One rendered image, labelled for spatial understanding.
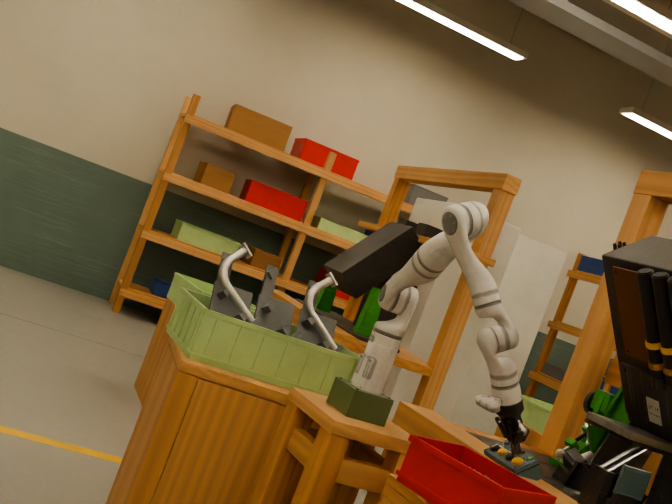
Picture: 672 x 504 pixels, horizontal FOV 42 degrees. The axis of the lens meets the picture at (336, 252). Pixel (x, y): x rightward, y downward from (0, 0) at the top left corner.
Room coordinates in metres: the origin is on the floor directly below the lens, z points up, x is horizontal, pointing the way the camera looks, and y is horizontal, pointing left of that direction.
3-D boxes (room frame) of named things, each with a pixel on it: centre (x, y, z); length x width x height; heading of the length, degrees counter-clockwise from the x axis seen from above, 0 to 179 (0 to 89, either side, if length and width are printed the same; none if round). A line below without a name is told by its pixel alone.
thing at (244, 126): (8.99, 0.45, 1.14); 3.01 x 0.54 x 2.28; 110
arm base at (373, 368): (2.59, -0.23, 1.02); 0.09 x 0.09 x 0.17; 36
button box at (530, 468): (2.38, -0.65, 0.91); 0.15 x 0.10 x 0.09; 25
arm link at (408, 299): (2.59, -0.23, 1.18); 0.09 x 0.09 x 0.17; 13
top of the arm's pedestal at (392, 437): (2.59, -0.23, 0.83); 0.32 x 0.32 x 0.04; 26
